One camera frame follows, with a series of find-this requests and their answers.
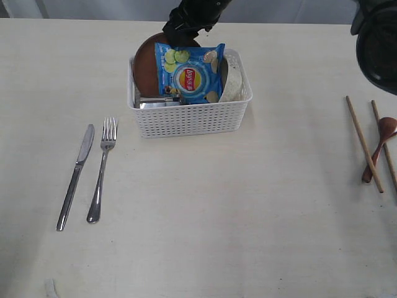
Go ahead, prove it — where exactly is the brown round plate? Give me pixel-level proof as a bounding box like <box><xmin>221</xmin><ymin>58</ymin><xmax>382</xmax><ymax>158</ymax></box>
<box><xmin>132</xmin><ymin>32</ymin><xmax>169</xmax><ymax>97</ymax></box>

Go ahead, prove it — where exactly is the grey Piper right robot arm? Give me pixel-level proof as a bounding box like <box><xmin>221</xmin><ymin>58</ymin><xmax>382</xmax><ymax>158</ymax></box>
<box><xmin>163</xmin><ymin>1</ymin><xmax>396</xmax><ymax>95</ymax></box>

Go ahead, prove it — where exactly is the silver fork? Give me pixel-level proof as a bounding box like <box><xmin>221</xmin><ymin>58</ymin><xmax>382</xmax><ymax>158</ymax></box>
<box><xmin>86</xmin><ymin>117</ymin><xmax>118</xmax><ymax>224</ymax></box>

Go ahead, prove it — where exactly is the silver table knife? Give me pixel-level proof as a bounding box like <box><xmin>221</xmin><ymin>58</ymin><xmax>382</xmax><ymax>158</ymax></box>
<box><xmin>56</xmin><ymin>124</ymin><xmax>94</xmax><ymax>232</ymax></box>

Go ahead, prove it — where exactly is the wooden chopstick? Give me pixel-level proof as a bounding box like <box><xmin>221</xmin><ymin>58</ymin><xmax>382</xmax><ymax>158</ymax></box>
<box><xmin>371</xmin><ymin>100</ymin><xmax>396</xmax><ymax>189</ymax></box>
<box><xmin>345</xmin><ymin>96</ymin><xmax>384</xmax><ymax>193</ymax></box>

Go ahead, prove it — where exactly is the dark brown wooden spoon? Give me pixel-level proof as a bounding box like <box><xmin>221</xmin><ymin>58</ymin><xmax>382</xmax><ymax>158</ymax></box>
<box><xmin>362</xmin><ymin>117</ymin><xmax>396</xmax><ymax>183</ymax></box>

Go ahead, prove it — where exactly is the blue Lays chips bag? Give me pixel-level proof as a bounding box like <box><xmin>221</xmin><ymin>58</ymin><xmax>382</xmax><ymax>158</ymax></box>
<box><xmin>154</xmin><ymin>42</ymin><xmax>225</xmax><ymax>104</ymax></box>

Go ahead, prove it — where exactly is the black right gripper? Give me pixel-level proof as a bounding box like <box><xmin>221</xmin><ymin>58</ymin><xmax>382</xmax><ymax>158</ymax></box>
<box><xmin>163</xmin><ymin>0</ymin><xmax>231</xmax><ymax>47</ymax></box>

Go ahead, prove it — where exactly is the white perforated plastic basket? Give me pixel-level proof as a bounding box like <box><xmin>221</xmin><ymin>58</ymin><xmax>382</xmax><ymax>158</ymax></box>
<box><xmin>127</xmin><ymin>48</ymin><xmax>252</xmax><ymax>138</ymax></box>

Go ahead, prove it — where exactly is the speckled white ceramic bowl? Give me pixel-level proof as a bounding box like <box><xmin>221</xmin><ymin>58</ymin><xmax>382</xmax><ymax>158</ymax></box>
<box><xmin>219</xmin><ymin>55</ymin><xmax>243</xmax><ymax>102</ymax></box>

